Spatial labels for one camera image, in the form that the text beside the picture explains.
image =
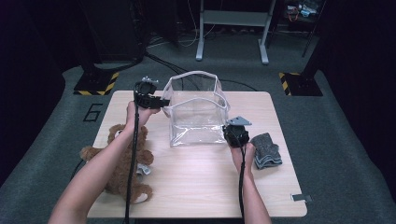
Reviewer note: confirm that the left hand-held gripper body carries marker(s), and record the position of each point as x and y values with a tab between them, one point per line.
146	95

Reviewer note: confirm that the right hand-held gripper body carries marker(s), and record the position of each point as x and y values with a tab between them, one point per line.
236	133

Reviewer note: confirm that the clear plastic bag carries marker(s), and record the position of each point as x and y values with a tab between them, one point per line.
196	115

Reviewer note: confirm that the grey towel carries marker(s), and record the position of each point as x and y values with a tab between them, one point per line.
266	152

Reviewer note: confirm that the brown teddy bear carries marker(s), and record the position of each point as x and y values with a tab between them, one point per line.
120	180

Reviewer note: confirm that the person's left hand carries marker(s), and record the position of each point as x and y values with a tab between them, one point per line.
140	116

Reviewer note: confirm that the person's right hand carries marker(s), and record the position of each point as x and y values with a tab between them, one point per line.
247	158

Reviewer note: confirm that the black stand with striped base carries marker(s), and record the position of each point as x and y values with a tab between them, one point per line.
300	84
96	84

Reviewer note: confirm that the black cabinet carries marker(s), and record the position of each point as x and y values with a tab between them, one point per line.
115	28

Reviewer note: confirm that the grey tape strip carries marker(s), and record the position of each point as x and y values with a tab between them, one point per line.
301	197

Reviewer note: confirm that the white metal stand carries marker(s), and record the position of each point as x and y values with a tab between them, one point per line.
233	18

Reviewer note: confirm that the cluttered dark shelf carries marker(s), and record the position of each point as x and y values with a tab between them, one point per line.
300	12

